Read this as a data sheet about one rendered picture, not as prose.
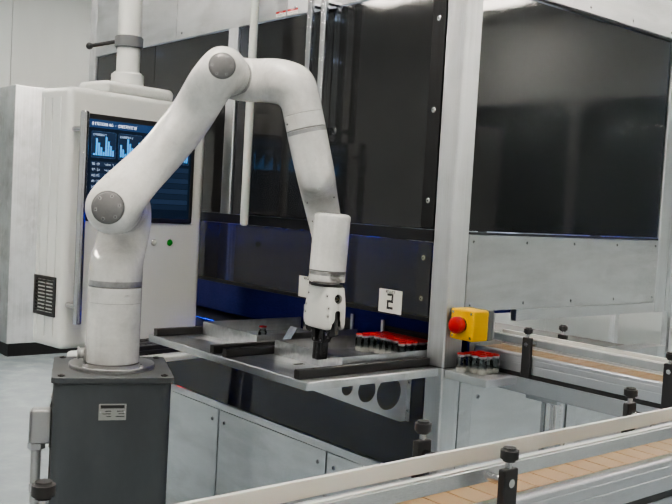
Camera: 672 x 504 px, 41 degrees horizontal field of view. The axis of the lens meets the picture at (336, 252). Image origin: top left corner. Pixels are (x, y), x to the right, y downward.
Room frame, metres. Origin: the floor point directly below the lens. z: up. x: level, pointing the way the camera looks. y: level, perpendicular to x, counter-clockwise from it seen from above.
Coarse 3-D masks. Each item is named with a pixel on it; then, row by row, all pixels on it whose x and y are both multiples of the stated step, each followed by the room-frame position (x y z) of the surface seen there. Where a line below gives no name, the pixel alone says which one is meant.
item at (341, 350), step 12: (348, 336) 2.34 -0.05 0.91; (276, 348) 2.19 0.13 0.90; (288, 348) 2.15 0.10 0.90; (300, 348) 2.12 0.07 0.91; (312, 348) 2.27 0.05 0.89; (336, 348) 2.32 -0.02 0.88; (348, 348) 2.33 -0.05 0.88; (300, 360) 2.11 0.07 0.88; (312, 360) 2.08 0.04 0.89; (324, 360) 2.04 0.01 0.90; (336, 360) 2.01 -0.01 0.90; (348, 360) 2.01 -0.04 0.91; (360, 360) 2.03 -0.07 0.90; (372, 360) 2.05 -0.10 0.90; (384, 360) 2.08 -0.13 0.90
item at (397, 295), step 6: (384, 294) 2.28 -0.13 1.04; (396, 294) 2.24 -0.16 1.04; (384, 300) 2.28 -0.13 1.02; (396, 300) 2.24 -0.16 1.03; (378, 306) 2.29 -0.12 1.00; (384, 306) 2.27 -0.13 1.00; (390, 306) 2.26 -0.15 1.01; (396, 306) 2.24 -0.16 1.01; (390, 312) 2.26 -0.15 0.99; (396, 312) 2.24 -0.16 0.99
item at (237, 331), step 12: (204, 324) 2.45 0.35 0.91; (216, 324) 2.48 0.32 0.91; (228, 324) 2.50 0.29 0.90; (240, 324) 2.53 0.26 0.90; (252, 324) 2.56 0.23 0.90; (264, 324) 2.58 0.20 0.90; (276, 324) 2.61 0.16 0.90; (288, 324) 2.64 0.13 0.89; (300, 324) 2.67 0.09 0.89; (216, 336) 2.40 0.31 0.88; (228, 336) 2.35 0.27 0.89; (240, 336) 2.31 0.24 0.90; (252, 336) 2.27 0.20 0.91; (264, 336) 2.27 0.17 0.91; (276, 336) 2.29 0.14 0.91; (300, 336) 2.35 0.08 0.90
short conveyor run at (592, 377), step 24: (504, 336) 2.14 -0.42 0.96; (528, 336) 2.05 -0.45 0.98; (504, 360) 2.11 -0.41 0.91; (528, 360) 2.04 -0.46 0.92; (552, 360) 2.01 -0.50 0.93; (576, 360) 2.04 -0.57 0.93; (600, 360) 2.04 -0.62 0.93; (624, 360) 1.89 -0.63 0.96; (648, 360) 1.85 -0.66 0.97; (528, 384) 2.05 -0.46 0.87; (552, 384) 2.00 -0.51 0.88; (576, 384) 1.95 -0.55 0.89; (600, 384) 1.91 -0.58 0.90; (624, 384) 1.86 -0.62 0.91; (648, 384) 1.82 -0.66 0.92; (600, 408) 1.90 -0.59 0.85; (648, 408) 1.82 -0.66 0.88
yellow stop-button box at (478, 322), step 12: (456, 312) 2.08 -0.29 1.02; (468, 312) 2.05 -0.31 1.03; (480, 312) 2.05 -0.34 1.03; (492, 312) 2.08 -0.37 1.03; (468, 324) 2.05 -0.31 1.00; (480, 324) 2.05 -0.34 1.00; (492, 324) 2.08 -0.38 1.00; (456, 336) 2.08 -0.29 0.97; (468, 336) 2.05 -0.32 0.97; (480, 336) 2.06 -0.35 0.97; (492, 336) 2.08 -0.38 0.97
